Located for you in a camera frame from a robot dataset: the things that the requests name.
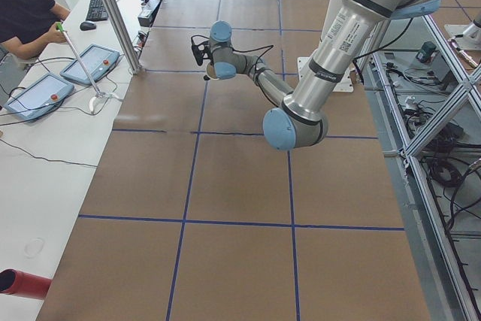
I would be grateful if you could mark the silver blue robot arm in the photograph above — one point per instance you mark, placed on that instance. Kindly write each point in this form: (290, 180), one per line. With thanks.
(472, 32)
(297, 119)

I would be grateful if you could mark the metal stick with green tip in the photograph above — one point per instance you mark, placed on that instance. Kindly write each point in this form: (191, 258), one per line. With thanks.
(99, 95)

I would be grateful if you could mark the aluminium frame rail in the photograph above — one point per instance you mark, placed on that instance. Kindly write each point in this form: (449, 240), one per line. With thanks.
(426, 79)

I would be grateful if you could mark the person in black shirt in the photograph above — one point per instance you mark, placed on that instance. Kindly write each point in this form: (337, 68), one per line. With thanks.
(28, 26)

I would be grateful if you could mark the brown paper table cover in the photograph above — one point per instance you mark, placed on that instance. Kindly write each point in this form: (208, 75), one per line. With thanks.
(191, 215)

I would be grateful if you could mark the red cylinder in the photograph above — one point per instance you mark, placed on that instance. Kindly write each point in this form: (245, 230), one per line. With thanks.
(22, 284)

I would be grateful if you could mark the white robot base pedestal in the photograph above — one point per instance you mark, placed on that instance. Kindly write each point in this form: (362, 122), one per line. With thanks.
(342, 82)

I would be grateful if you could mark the black keyboard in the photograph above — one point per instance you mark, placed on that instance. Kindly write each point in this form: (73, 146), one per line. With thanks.
(96, 11)

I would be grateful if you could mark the aluminium frame post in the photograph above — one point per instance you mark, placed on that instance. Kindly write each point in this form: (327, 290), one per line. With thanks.
(122, 35)

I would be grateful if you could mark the white mug with black handle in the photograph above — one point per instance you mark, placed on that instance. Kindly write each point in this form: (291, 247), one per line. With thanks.
(211, 73)

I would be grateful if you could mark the teach pendant with red button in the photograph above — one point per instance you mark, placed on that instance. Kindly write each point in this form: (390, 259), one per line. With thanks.
(98, 61)

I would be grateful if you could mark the black computer mouse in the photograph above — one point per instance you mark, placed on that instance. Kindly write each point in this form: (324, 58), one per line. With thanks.
(87, 26)

